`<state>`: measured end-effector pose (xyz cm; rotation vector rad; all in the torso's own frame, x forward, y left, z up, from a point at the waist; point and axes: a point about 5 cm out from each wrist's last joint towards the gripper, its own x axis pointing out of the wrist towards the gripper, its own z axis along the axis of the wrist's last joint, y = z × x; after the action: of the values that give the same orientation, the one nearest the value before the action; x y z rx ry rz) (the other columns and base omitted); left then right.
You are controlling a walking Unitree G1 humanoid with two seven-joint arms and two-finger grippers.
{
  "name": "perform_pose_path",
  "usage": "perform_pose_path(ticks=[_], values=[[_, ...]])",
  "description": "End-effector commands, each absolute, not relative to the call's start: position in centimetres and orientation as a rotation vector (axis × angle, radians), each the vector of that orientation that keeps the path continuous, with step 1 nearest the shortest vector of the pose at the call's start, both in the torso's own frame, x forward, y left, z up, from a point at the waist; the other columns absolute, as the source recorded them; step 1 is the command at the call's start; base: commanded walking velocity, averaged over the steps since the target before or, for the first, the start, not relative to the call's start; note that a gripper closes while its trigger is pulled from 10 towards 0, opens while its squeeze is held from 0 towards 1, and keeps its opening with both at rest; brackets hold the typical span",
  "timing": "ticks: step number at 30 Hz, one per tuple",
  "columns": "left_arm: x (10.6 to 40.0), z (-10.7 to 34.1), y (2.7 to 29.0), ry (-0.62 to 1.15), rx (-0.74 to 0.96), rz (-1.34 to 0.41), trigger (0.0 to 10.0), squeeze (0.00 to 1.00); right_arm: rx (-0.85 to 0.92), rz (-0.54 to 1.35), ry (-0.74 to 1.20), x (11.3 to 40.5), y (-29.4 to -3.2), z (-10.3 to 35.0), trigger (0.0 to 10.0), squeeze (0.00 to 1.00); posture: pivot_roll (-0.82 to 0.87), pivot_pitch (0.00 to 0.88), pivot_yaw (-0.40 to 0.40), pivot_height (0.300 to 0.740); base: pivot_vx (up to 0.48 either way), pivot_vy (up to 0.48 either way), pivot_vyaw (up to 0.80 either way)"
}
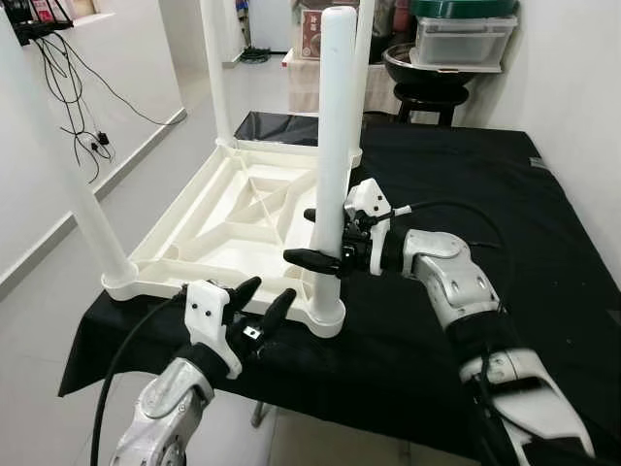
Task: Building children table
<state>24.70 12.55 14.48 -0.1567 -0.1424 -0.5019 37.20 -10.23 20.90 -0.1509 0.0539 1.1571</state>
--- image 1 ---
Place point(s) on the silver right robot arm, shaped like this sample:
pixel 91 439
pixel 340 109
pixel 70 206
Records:
pixel 456 282

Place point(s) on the white plastic table top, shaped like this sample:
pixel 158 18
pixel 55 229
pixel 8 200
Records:
pixel 223 223

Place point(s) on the black tablecloth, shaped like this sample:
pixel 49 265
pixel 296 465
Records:
pixel 466 175

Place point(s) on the beige cloth covered table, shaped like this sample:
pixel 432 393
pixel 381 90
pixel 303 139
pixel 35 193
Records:
pixel 383 87

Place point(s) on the black stool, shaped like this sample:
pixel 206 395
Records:
pixel 425 102

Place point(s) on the small dark floor item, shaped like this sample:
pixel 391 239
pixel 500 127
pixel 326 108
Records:
pixel 254 56

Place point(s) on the black wok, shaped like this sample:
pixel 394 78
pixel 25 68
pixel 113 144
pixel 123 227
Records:
pixel 427 70

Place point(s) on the red printed box orange lid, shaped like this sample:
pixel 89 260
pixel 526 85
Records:
pixel 310 29

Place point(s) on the clear storage box green lid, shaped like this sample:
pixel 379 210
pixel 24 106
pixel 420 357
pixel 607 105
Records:
pixel 466 39

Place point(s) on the black power strip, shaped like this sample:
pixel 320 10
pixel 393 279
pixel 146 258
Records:
pixel 34 24

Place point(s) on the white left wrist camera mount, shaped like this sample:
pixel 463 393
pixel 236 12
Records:
pixel 207 316

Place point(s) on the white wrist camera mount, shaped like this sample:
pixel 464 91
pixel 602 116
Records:
pixel 367 199
pixel 207 316

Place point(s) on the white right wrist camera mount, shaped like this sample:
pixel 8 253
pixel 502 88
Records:
pixel 367 199

